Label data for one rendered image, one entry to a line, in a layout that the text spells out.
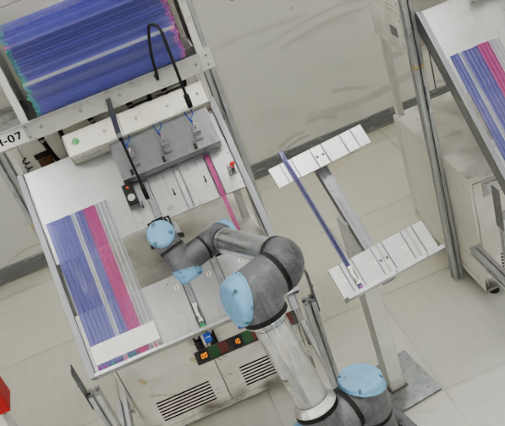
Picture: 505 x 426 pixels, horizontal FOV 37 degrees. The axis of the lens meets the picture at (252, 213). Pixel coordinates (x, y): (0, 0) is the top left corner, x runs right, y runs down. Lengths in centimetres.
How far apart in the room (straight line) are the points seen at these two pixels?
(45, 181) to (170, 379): 88
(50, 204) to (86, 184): 13
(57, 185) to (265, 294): 104
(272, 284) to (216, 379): 123
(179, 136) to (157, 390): 99
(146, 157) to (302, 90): 196
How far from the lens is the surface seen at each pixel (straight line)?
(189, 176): 249
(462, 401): 291
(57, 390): 362
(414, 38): 277
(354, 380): 198
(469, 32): 275
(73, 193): 255
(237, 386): 300
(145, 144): 249
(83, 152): 250
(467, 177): 287
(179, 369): 288
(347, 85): 438
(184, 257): 210
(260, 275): 175
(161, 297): 241
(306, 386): 188
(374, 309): 268
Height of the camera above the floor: 222
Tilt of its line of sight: 32 degrees down
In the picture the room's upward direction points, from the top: 20 degrees counter-clockwise
